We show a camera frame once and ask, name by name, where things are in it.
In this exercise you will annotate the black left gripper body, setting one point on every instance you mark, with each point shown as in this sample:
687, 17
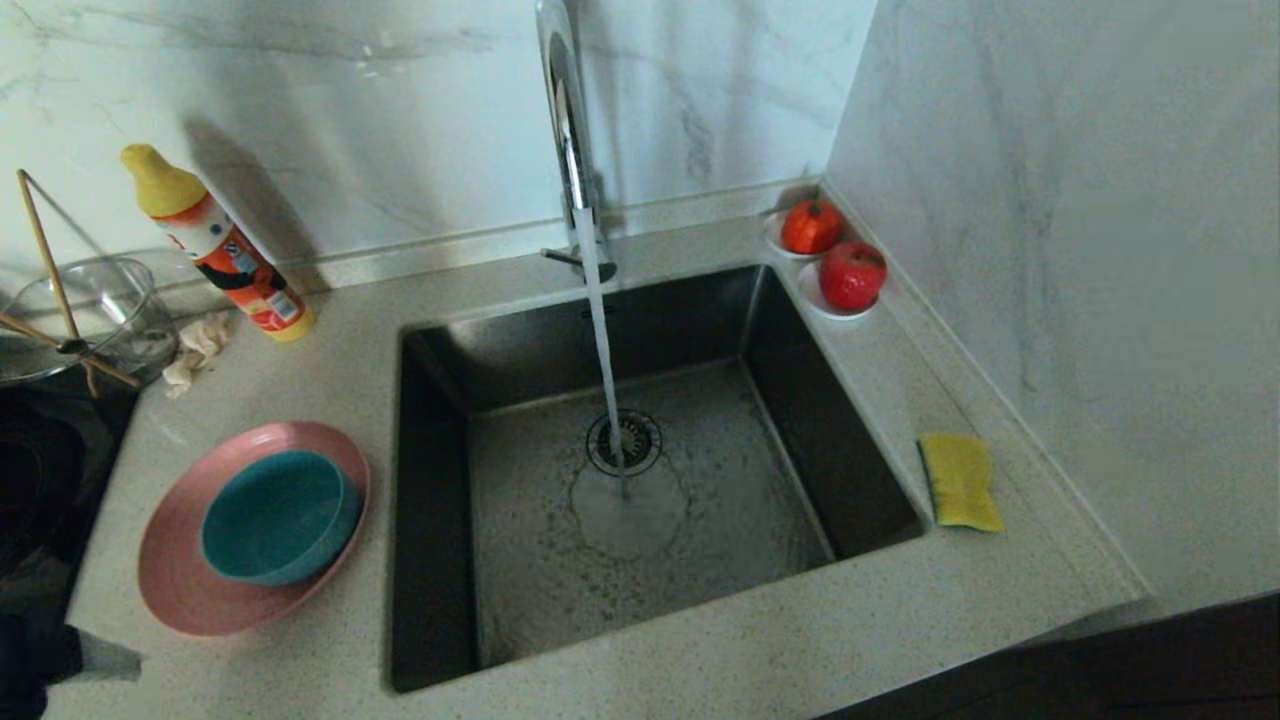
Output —
30, 665

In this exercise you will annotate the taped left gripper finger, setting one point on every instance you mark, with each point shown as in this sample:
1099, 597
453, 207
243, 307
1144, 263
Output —
110, 658

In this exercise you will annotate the teal bowl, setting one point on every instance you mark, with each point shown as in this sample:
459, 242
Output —
275, 520

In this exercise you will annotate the orange detergent bottle yellow cap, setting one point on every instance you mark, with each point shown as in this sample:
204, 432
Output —
225, 250

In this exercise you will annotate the chrome kitchen faucet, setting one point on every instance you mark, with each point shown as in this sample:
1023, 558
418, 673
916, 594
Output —
572, 150

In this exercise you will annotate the yellow sponge green backing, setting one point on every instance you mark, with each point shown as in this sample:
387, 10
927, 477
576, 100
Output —
962, 485

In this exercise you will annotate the stainless steel sink basin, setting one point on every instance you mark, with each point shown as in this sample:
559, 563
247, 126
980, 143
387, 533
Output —
760, 530

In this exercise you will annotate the pink plate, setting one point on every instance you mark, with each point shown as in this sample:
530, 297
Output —
175, 590

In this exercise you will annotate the black stove cooktop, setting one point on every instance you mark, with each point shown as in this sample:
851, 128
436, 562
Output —
45, 500

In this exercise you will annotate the crumpled beige tissue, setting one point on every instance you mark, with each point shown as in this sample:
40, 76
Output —
198, 345

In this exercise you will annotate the clear glass jug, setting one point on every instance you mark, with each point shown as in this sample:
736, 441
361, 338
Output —
120, 300

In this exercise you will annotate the round metal drain strainer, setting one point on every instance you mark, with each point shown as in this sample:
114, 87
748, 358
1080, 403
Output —
645, 445

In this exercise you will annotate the running water stream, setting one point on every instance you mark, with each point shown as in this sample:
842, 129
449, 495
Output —
603, 350

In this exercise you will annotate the small white dish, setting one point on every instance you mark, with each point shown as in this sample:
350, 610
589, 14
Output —
811, 298
771, 236

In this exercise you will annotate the red tomato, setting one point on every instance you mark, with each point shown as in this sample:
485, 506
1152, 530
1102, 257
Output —
810, 226

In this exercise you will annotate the red apple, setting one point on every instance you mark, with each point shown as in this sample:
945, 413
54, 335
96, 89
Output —
852, 274

